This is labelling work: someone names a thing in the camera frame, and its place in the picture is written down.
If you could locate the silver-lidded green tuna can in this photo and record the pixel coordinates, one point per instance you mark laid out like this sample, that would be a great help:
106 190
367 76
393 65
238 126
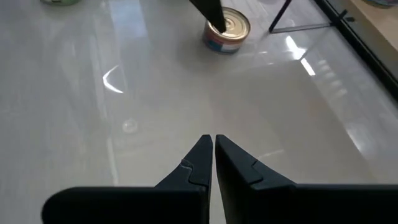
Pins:
59 2

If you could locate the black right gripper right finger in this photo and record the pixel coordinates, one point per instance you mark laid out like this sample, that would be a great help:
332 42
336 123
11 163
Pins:
280 205

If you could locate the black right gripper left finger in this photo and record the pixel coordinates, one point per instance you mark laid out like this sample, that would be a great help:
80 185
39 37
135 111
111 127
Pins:
130 205

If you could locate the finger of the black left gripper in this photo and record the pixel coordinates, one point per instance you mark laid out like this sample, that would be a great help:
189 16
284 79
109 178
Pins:
211 14

